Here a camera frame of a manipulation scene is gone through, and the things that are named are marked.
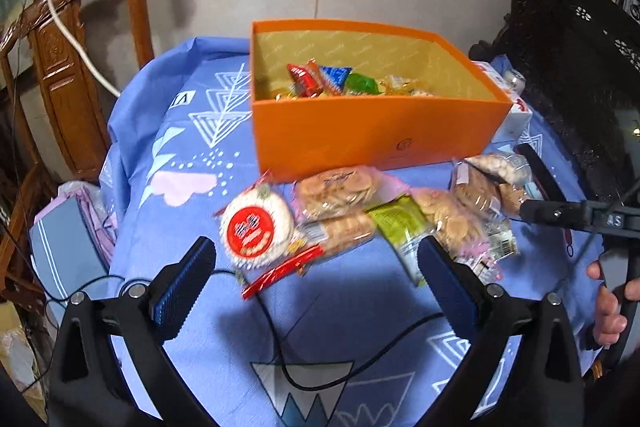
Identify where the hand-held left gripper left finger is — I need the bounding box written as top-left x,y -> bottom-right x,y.
47,236 -> 218,427

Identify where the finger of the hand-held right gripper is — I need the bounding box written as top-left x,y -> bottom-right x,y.
519,199 -> 601,230

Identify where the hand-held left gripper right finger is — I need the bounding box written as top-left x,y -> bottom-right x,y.
416,236 -> 587,427

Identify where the clear bun packet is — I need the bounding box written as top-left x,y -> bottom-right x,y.
467,153 -> 532,188

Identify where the small cookies packet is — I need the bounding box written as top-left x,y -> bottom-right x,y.
410,187 -> 518,268

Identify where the brown cake packet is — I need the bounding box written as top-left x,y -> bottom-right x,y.
452,159 -> 526,218

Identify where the yellow green snack packet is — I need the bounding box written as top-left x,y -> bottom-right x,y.
367,197 -> 436,288

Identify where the round red label cracker packet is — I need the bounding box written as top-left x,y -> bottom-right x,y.
215,179 -> 301,270

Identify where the long biscuit packet red edge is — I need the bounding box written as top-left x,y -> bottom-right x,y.
242,209 -> 378,300

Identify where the clear round biscuit packet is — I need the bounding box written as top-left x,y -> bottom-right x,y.
292,164 -> 406,220

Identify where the orange cardboard box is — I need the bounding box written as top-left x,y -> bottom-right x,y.
250,19 -> 513,182

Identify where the yellow chips packet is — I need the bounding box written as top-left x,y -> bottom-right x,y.
377,76 -> 436,98

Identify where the bright green snack packet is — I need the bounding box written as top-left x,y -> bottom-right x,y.
345,72 -> 381,96

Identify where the blue snack packet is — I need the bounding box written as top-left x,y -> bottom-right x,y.
317,66 -> 353,95

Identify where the red wrapper snack packet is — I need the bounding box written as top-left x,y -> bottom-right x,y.
286,59 -> 326,98

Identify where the person's right hand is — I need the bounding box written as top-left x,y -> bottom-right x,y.
586,259 -> 630,348

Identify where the black smartphone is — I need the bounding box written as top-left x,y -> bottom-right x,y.
515,143 -> 568,202

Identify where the blue patterned tablecloth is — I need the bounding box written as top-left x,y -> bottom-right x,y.
97,37 -> 606,427

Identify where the floral tissue pack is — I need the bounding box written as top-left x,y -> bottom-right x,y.
472,61 -> 533,142

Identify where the folded blue striped cloth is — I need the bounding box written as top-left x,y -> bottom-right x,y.
30,182 -> 118,303

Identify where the white drink can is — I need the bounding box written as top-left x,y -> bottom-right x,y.
502,69 -> 526,95

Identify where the dark carved wooden bench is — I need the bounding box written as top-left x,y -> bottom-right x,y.
467,0 -> 640,218

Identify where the plain wooden armchair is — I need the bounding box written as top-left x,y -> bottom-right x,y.
0,157 -> 56,308

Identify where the carved wooden chair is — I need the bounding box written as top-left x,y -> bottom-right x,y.
0,0 -> 173,182

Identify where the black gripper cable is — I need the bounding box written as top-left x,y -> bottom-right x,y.
212,267 -> 446,390

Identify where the white power cable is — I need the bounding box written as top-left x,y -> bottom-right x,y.
44,0 -> 121,98

